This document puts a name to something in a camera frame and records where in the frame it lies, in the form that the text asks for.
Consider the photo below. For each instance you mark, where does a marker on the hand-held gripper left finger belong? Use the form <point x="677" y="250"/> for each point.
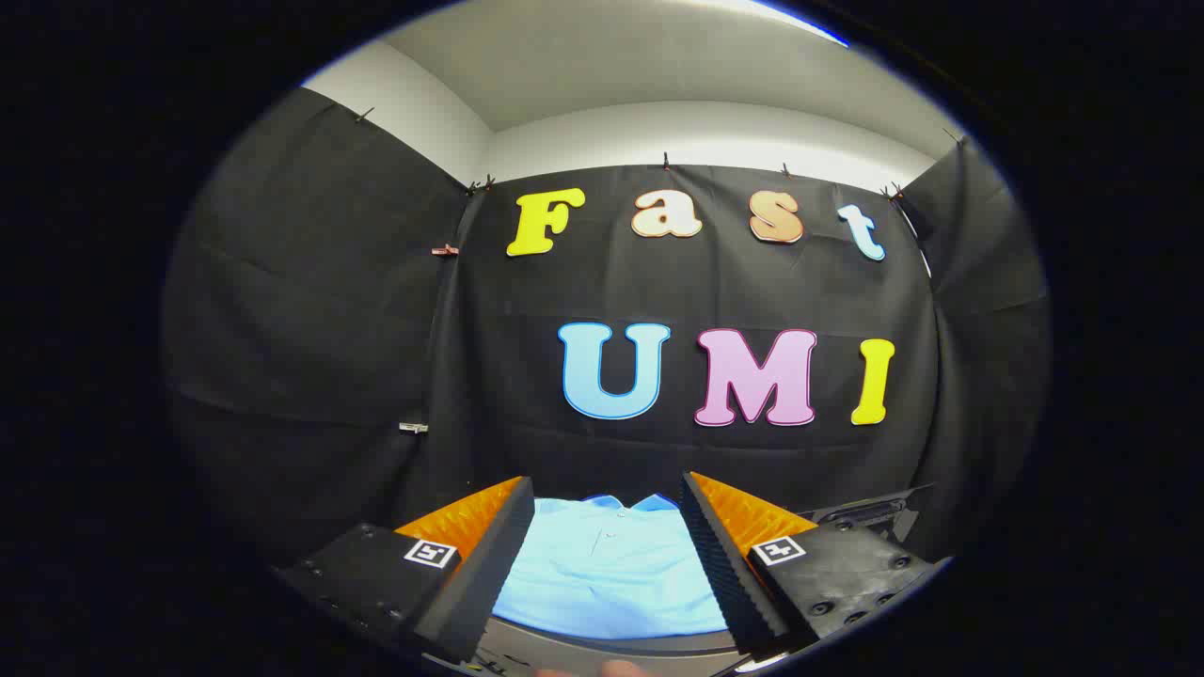
<point x="489" y="564"/>

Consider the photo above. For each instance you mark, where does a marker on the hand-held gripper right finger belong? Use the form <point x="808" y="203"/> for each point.
<point x="720" y="564"/>

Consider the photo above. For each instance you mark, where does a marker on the light blue polo shirt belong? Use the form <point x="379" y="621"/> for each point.
<point x="611" y="574"/>

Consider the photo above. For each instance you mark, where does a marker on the grey washing machine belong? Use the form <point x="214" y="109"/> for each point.
<point x="865" y="515"/>

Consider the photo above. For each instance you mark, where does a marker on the pink clip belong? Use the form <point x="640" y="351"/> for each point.
<point x="444" y="250"/>

